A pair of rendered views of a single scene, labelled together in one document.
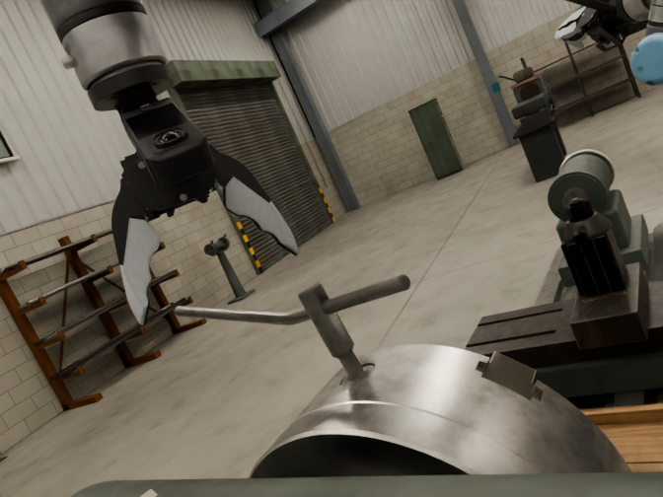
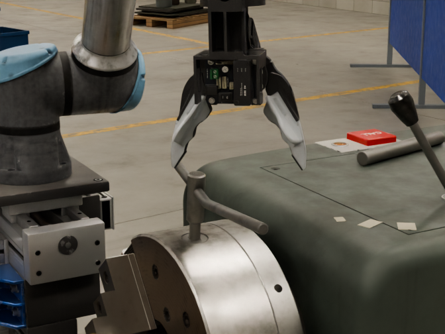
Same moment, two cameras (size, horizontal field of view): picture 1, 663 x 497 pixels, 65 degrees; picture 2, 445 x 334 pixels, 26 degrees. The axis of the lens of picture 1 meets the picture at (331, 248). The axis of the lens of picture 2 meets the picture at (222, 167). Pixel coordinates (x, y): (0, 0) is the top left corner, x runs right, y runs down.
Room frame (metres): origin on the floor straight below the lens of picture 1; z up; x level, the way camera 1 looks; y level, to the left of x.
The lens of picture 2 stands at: (1.44, 0.54, 1.64)
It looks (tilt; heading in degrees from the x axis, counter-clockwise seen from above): 15 degrees down; 205
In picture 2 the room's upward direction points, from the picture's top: straight up
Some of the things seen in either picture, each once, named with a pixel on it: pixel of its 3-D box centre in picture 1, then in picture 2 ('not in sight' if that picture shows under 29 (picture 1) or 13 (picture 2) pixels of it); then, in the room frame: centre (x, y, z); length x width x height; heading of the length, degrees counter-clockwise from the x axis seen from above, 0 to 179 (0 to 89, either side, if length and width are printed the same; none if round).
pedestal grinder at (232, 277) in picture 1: (228, 268); not in sight; (9.16, 1.79, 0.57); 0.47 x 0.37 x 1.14; 152
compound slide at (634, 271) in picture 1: (611, 303); not in sight; (0.85, -0.40, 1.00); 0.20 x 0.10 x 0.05; 144
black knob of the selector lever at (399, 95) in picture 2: not in sight; (402, 108); (0.22, 0.23, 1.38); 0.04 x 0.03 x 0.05; 144
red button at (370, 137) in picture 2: not in sight; (371, 139); (-0.08, 0.10, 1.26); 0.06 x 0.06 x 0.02; 54
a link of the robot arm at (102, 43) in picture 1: (114, 59); not in sight; (0.48, 0.10, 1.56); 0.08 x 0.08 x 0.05
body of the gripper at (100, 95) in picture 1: (158, 148); (232, 50); (0.49, 0.10, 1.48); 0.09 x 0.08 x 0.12; 15
